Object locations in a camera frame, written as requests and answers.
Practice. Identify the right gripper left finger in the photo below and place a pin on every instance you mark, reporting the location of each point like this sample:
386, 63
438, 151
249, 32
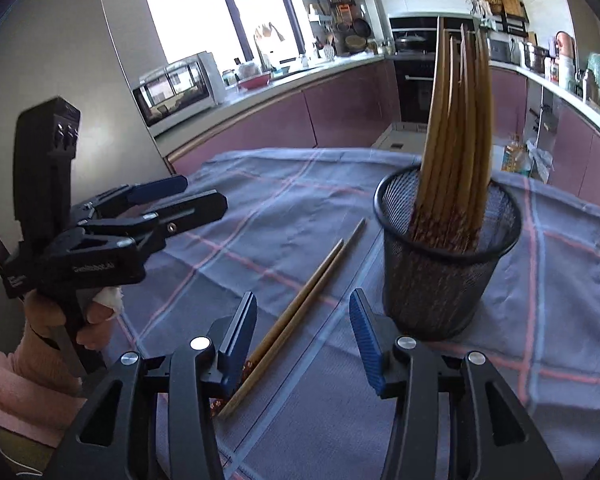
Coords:
231, 336

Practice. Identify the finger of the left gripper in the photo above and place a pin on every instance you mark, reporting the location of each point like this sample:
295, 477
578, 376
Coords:
129, 195
182, 212

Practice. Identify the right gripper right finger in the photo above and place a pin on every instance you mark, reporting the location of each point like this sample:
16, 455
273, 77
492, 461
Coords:
374, 334

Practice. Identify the wooden chopstick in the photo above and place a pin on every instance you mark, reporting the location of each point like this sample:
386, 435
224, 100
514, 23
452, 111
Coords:
225, 408
270, 337
485, 123
467, 99

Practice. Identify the pink left sleeve forearm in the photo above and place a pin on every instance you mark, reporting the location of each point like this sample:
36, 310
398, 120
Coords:
39, 398

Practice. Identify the left hand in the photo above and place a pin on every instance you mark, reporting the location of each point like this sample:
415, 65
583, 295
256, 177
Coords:
44, 316

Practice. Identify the black mesh utensil cup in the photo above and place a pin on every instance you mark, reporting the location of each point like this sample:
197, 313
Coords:
432, 293

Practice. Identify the purple plaid tablecloth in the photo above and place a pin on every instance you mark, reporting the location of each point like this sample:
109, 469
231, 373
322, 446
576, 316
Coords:
314, 415

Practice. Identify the white microwave oven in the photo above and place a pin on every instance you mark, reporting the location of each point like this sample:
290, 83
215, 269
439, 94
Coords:
179, 91

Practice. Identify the bundle chopstick in cup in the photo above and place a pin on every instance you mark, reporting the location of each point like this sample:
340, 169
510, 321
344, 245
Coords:
429, 173

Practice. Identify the pink lower cabinets left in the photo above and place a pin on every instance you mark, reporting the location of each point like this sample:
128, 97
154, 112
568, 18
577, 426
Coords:
349, 109

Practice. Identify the pink cabinets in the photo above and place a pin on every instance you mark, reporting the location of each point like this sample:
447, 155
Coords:
349, 109
529, 108

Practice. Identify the black built-in oven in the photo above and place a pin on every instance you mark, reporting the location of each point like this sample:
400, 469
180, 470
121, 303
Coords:
415, 80

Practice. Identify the pink lower cabinets right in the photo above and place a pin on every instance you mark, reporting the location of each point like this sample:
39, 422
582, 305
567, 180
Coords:
529, 108

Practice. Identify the steel stock pot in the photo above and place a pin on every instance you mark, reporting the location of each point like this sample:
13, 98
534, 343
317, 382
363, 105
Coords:
533, 57

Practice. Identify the black wall shelf rack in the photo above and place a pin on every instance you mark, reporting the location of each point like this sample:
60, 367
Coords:
507, 16

